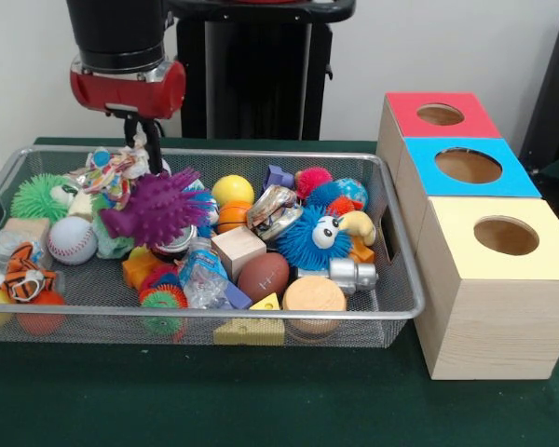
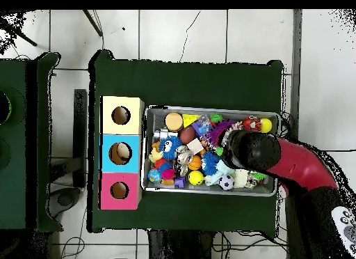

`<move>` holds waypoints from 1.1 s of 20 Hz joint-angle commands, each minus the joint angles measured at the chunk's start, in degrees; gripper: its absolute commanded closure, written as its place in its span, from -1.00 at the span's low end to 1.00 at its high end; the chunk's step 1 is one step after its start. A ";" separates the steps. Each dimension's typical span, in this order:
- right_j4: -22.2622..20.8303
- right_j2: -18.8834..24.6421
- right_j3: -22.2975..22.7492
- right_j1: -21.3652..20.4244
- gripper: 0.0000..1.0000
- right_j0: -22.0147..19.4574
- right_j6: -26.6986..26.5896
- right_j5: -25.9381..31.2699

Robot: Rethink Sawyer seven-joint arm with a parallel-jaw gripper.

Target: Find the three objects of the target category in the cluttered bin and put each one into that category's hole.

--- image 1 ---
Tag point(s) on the clear mesh bin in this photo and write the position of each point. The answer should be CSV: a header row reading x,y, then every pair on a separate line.
x,y
402,279

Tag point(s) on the yellow ball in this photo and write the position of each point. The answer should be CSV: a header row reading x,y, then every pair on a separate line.
x,y
233,190

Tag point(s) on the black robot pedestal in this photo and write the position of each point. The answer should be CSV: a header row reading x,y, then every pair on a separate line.
x,y
261,74

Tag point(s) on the brown toy football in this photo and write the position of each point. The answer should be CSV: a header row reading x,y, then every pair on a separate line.
x,y
263,276

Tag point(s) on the mint green knit cloth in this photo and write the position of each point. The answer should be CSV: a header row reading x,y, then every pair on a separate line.
x,y
112,240

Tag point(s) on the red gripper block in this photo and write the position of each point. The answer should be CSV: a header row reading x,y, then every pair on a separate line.
x,y
130,91

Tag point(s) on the yellow cheese wedge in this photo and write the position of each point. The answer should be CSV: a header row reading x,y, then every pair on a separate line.
x,y
250,331

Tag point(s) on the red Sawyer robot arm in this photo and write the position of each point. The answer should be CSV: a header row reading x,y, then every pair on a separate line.
x,y
116,33

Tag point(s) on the blue fuzzy monster toy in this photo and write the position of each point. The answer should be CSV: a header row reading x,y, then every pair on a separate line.
x,y
303,242

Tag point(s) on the wooden three-hole box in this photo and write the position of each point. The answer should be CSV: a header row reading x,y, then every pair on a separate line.
x,y
494,317

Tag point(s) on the green spiky ball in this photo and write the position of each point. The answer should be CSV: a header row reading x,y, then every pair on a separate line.
x,y
39,196

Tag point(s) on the purple spiky ball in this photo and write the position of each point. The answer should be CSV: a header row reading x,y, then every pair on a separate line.
x,y
158,207

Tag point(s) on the orange tiger plush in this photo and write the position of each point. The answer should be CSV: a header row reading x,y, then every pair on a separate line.
x,y
19,275

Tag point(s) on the dark green tablecloth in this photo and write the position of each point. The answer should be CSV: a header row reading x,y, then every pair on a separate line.
x,y
261,400

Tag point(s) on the cream knit cloth roll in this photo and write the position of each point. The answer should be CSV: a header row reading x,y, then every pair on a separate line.
x,y
80,205

